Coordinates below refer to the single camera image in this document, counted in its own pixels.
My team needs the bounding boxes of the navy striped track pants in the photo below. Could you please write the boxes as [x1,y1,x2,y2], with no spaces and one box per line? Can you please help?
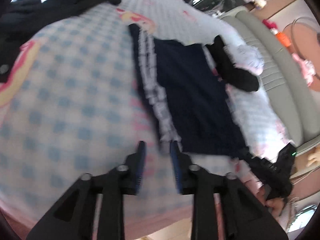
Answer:
[129,24,248,157]

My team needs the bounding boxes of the person right hand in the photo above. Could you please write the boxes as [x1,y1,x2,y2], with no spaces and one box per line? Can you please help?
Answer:
[256,186,286,219]

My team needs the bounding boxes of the grey padded headboard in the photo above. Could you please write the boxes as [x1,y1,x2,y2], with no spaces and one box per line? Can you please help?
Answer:
[221,7,319,155]

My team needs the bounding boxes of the folded pink garment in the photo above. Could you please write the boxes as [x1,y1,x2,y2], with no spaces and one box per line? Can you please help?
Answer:
[235,63,264,76]

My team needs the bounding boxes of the blue checkered cartoon blanket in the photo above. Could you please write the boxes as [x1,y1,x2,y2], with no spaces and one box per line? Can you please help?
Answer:
[0,0,296,230]

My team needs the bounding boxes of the folded black garment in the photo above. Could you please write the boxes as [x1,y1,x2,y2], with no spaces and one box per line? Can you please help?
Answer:
[205,35,259,92]

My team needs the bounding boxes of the folded white printed garment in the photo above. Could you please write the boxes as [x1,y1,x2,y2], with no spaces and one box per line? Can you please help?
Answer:
[224,44,264,64]

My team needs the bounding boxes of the orange plush toy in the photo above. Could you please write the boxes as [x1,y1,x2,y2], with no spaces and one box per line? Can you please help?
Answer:
[275,31,292,48]

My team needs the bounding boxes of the red plush toy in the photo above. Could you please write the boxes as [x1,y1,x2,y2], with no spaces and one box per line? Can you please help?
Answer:
[262,19,278,34]

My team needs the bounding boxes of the black jacket on bed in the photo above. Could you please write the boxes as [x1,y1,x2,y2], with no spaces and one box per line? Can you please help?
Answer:
[1,0,121,83]

